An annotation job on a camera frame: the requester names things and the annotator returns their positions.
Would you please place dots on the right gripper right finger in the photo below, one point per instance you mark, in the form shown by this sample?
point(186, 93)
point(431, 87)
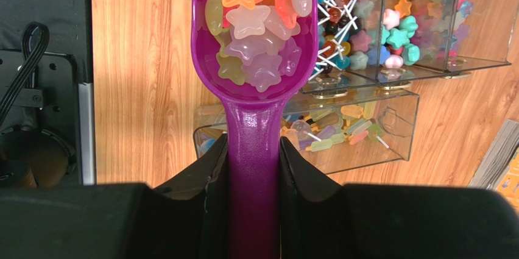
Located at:
point(323, 219)

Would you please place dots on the three-compartment clear candy box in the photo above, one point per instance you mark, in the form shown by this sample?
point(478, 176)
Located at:
point(389, 43)

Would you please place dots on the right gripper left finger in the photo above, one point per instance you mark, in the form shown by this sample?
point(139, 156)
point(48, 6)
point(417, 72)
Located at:
point(185, 217)

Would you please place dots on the black base mat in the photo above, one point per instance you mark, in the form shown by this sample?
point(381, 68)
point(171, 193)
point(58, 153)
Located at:
point(40, 142)

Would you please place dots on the aluminium rail frame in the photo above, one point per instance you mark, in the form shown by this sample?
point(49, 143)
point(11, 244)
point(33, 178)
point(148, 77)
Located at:
point(87, 133)

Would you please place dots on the purple plastic scoop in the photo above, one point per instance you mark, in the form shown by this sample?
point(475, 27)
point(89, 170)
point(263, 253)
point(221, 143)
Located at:
point(253, 133)

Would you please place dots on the orange book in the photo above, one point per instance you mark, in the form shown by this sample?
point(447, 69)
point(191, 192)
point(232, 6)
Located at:
point(498, 170)

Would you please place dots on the single clear candy box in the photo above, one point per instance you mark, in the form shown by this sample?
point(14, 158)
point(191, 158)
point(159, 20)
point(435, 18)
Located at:
point(335, 131)

